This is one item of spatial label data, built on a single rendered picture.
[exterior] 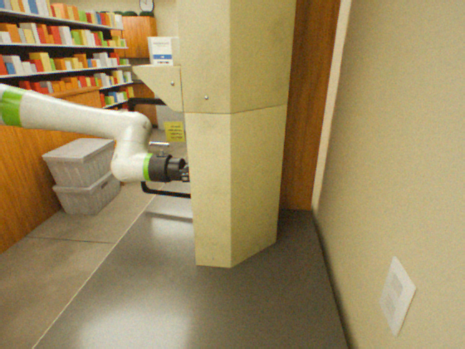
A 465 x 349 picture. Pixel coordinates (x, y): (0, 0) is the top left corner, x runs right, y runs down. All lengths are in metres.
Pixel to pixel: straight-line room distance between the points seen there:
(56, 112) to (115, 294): 0.56
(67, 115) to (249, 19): 0.60
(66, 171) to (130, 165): 2.18
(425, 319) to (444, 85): 0.33
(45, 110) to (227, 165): 0.58
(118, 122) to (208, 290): 0.58
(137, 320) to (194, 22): 0.70
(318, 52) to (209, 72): 0.47
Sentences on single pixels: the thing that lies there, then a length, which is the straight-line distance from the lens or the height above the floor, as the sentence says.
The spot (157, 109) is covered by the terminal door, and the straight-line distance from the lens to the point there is 1.05.
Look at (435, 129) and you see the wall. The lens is 0.48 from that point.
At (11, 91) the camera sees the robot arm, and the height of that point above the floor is 1.43.
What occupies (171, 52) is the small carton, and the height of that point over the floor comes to 1.54.
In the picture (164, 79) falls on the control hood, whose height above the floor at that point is 1.48.
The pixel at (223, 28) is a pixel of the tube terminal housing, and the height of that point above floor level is 1.58.
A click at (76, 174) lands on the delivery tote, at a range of 2.99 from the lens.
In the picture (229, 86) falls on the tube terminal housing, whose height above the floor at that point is 1.47.
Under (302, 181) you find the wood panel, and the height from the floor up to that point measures 1.07.
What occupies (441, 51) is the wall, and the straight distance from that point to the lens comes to 0.51.
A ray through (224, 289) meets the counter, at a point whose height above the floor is 0.94.
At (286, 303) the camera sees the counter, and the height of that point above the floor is 0.94.
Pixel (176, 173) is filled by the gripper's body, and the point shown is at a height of 1.20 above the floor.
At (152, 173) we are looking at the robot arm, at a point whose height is 1.20.
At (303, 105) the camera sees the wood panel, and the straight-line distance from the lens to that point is 1.02.
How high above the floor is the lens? 1.54
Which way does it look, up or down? 25 degrees down
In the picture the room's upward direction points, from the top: straight up
